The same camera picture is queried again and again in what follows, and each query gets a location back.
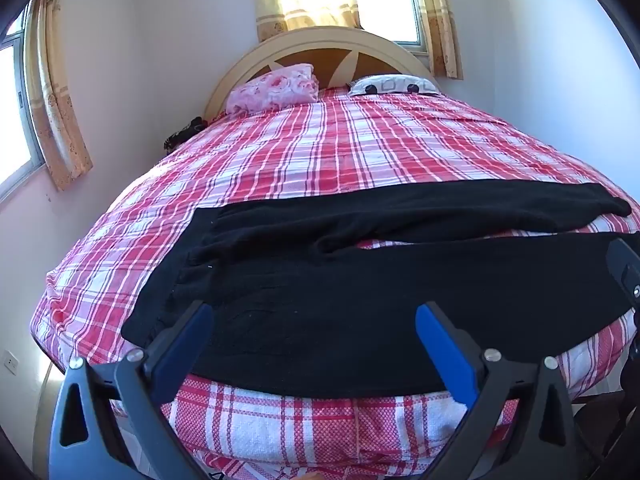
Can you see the dark cloth beside bed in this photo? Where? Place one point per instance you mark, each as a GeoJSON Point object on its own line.
{"type": "Point", "coordinates": [182, 135]}

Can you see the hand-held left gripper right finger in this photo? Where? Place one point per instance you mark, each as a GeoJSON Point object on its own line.
{"type": "Point", "coordinates": [445, 355]}

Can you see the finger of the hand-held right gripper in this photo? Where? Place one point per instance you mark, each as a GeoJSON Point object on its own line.
{"type": "Point", "coordinates": [624, 270]}

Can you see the window behind headboard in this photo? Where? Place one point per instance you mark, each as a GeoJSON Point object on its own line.
{"type": "Point", "coordinates": [395, 5]}

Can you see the pink floral pillow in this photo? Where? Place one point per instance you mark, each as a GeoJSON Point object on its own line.
{"type": "Point", "coordinates": [272, 87]}

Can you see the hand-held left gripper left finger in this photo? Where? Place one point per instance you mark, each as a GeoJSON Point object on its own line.
{"type": "Point", "coordinates": [184, 347]}

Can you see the black pants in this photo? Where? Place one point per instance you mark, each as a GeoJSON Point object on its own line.
{"type": "Point", "coordinates": [325, 310]}

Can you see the white pillow with black print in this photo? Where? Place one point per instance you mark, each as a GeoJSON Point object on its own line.
{"type": "Point", "coordinates": [395, 85]}

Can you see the white wall socket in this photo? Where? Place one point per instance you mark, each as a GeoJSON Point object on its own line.
{"type": "Point", "coordinates": [10, 361]}

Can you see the red plaid bed cover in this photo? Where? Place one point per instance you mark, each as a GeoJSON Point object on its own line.
{"type": "Point", "coordinates": [380, 150]}

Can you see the beige patterned side window curtain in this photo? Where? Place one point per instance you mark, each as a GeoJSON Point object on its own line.
{"type": "Point", "coordinates": [57, 125]}

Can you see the side window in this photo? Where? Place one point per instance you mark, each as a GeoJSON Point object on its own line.
{"type": "Point", "coordinates": [15, 125]}

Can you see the beige patterned curtain panel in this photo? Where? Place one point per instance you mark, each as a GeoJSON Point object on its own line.
{"type": "Point", "coordinates": [305, 5]}
{"type": "Point", "coordinates": [442, 30]}

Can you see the beige wooden headboard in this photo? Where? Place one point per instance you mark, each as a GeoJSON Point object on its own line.
{"type": "Point", "coordinates": [260, 52]}

